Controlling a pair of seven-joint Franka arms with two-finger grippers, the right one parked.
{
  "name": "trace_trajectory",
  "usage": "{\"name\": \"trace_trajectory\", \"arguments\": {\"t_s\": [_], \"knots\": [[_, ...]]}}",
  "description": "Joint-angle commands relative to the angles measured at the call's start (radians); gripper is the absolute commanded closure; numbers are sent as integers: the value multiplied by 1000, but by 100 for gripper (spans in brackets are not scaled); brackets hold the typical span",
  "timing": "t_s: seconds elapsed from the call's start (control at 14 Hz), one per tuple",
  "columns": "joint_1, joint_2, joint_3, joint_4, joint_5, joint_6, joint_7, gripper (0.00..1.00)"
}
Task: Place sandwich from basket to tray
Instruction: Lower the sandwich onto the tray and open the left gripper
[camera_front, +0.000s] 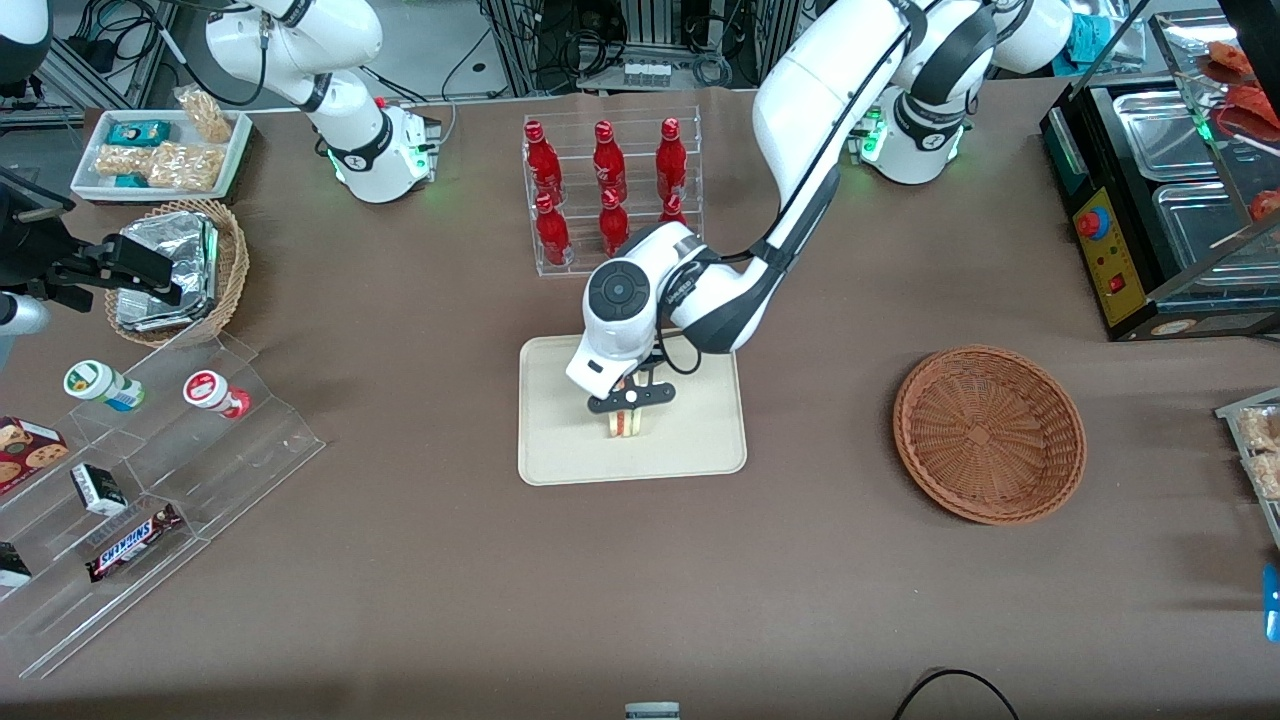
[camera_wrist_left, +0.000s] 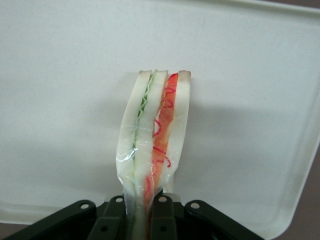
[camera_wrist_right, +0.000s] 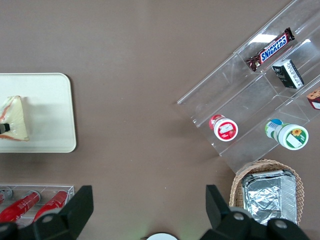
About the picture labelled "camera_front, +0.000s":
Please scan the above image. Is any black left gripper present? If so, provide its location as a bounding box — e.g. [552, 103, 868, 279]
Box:
[587, 352, 674, 415]

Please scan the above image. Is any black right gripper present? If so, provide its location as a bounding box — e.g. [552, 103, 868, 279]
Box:
[0, 165, 187, 307]

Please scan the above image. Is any triangular sandwich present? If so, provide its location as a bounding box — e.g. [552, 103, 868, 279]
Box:
[602, 376, 650, 440]

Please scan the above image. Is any cream rectangular tray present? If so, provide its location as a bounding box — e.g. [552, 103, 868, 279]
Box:
[518, 334, 749, 487]

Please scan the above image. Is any small deep wicker basket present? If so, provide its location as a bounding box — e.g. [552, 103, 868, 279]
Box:
[104, 199, 250, 350]

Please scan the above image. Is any white rectangular snack tray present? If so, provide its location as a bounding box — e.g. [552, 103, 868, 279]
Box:
[70, 107, 254, 205]

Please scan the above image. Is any round brown wicker basket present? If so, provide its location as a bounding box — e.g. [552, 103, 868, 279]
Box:
[893, 345, 1088, 526]

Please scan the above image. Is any metal tray with snacks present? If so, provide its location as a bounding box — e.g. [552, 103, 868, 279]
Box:
[1215, 387, 1280, 553]

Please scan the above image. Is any foil wrapped package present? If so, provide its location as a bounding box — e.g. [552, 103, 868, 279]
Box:
[118, 211, 220, 301]
[115, 288, 206, 333]

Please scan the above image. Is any large clear snack bag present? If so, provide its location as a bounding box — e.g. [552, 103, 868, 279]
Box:
[147, 141, 224, 193]

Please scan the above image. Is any clear bag of crackers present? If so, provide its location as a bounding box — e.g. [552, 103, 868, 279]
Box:
[94, 144, 153, 180]

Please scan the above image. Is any green lid yogurt bottle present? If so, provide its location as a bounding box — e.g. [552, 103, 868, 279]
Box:
[63, 359, 147, 413]

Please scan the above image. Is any red lid yogurt bottle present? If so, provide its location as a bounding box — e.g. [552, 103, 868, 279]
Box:
[182, 369, 252, 420]

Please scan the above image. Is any teal snack box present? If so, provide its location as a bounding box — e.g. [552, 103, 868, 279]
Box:
[106, 120, 172, 149]

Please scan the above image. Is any clear bag of nuts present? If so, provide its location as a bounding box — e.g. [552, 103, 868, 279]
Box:
[174, 85, 234, 145]

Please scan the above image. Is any clear acrylic stepped display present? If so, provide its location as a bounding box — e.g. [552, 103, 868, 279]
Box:
[0, 334, 327, 681]

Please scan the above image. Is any red cookie box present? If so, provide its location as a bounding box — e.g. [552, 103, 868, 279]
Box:
[0, 415, 70, 497]

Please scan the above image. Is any small black white box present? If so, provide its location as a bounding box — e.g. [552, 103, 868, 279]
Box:
[70, 462, 129, 518]

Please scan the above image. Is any clear acrylic bottle rack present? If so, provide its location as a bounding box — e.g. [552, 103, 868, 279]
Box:
[521, 105, 706, 279]

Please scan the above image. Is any snickers chocolate bar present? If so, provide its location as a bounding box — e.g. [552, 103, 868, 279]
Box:
[85, 502, 184, 584]

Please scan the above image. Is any black food warmer cabinet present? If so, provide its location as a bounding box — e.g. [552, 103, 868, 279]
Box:
[1038, 8, 1280, 344]

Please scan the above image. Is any teal cloth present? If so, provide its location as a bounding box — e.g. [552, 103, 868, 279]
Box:
[1065, 12, 1106, 63]

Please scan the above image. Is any steel food pan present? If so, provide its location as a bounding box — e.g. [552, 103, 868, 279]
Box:
[1153, 182, 1280, 293]
[1112, 88, 1226, 183]

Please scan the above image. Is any red fried food piece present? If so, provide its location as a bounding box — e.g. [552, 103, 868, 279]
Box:
[1215, 84, 1280, 143]
[1200, 40, 1256, 83]

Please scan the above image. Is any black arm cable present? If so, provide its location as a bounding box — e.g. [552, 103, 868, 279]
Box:
[652, 60, 906, 378]

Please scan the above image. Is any aluminium frame rack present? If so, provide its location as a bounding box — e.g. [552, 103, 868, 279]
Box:
[480, 0, 806, 93]

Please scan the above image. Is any black looped cable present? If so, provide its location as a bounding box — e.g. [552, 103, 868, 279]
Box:
[892, 667, 1020, 720]

